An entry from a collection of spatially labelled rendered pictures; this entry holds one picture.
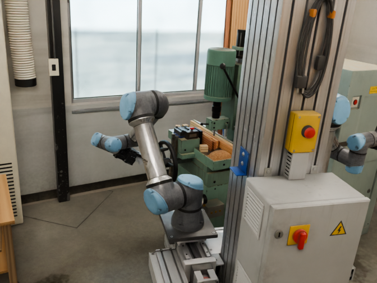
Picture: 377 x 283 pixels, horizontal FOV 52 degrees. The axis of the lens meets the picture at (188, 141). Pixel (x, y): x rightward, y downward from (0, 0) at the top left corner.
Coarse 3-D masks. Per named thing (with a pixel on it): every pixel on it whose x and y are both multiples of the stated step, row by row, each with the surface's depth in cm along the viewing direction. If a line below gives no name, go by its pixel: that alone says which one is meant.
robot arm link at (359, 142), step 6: (366, 132) 179; (348, 138) 176; (354, 138) 174; (360, 138) 173; (366, 138) 174; (372, 138) 176; (348, 144) 177; (354, 144) 174; (360, 144) 172; (366, 144) 174; (372, 144) 176; (354, 150) 176; (360, 150) 175; (366, 150) 176
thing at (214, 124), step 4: (220, 116) 251; (224, 116) 251; (208, 120) 245; (212, 120) 242; (216, 120) 243; (220, 120) 245; (224, 120) 246; (228, 120) 248; (212, 124) 243; (216, 124) 244; (220, 124) 246; (208, 128) 246; (212, 128) 244; (216, 128) 245; (220, 128) 247; (224, 128) 249
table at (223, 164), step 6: (168, 132) 272; (198, 150) 238; (210, 150) 239; (180, 156) 239; (186, 156) 239; (192, 156) 241; (198, 156) 239; (204, 156) 232; (204, 162) 233; (210, 162) 227; (216, 162) 225; (222, 162) 227; (228, 162) 229; (210, 168) 228; (216, 168) 226; (222, 168) 229
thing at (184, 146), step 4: (180, 140) 237; (184, 140) 237; (188, 140) 238; (192, 140) 240; (196, 140) 241; (180, 144) 237; (184, 144) 238; (188, 144) 239; (192, 144) 241; (196, 144) 242; (180, 148) 238; (184, 148) 239; (188, 148) 240; (192, 148) 242; (180, 152) 239; (184, 152) 240; (188, 152) 241
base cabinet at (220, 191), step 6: (180, 168) 263; (180, 174) 264; (204, 186) 236; (210, 186) 235; (216, 186) 237; (222, 186) 240; (204, 192) 237; (210, 192) 237; (216, 192) 239; (222, 192) 242; (210, 198) 238; (222, 198) 243; (222, 216) 249; (216, 222) 248; (222, 222) 251
